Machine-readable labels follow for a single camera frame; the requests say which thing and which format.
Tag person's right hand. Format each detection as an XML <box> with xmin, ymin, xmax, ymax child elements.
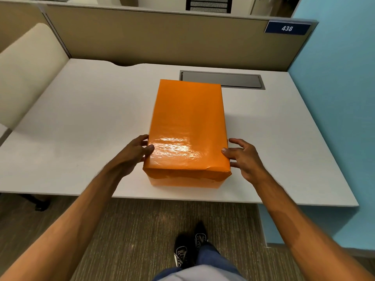
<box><xmin>221</xmin><ymin>138</ymin><xmax>265</xmax><ymax>185</ymax></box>

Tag person's left hand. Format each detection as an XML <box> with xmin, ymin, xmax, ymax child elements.
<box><xmin>109</xmin><ymin>134</ymin><xmax>155</xmax><ymax>179</ymax></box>

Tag orange box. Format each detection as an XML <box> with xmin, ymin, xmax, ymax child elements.
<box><xmin>143</xmin><ymin>79</ymin><xmax>232</xmax><ymax>189</ymax></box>

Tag person's right forearm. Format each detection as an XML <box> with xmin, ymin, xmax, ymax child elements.
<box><xmin>253</xmin><ymin>172</ymin><xmax>375</xmax><ymax>281</ymax></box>

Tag person's left forearm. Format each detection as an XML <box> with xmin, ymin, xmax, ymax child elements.
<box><xmin>0</xmin><ymin>161</ymin><xmax>127</xmax><ymax>281</ymax></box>

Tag person's right black sneaker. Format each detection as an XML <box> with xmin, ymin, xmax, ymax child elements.
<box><xmin>194</xmin><ymin>221</ymin><xmax>209</xmax><ymax>250</ymax></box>

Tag person's black sneaker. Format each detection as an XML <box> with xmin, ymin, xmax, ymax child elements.
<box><xmin>173</xmin><ymin>235</ymin><xmax>189</xmax><ymax>269</ymax></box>
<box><xmin>194</xmin><ymin>221</ymin><xmax>209</xmax><ymax>250</ymax></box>

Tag person's blue jeans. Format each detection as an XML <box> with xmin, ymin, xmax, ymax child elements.
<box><xmin>152</xmin><ymin>242</ymin><xmax>244</xmax><ymax>281</ymax></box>

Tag person's left black sneaker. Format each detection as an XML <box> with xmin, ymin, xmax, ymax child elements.
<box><xmin>173</xmin><ymin>235</ymin><xmax>189</xmax><ymax>269</ymax></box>

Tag long beige partition panel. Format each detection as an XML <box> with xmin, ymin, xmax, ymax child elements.
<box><xmin>46</xmin><ymin>4</ymin><xmax>319</xmax><ymax>72</ymax></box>

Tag person's grey shirt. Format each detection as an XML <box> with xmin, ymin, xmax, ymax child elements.
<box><xmin>163</xmin><ymin>264</ymin><xmax>247</xmax><ymax>281</ymax></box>

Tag black chair base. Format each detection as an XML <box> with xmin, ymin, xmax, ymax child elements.
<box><xmin>18</xmin><ymin>194</ymin><xmax>50</xmax><ymax>212</ymax></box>

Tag blue number sign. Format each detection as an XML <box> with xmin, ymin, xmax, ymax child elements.
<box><xmin>264</xmin><ymin>21</ymin><xmax>312</xmax><ymax>36</ymax></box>

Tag black mesh chair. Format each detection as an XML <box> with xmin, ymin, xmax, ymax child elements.
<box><xmin>186</xmin><ymin>0</ymin><xmax>233</xmax><ymax>14</ymax></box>

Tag short beige partition panel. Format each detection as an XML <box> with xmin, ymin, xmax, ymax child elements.
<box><xmin>0</xmin><ymin>1</ymin><xmax>71</xmax><ymax>59</ymax></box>

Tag grey desk cable cover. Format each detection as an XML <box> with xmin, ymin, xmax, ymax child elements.
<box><xmin>179</xmin><ymin>70</ymin><xmax>266</xmax><ymax>90</ymax></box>

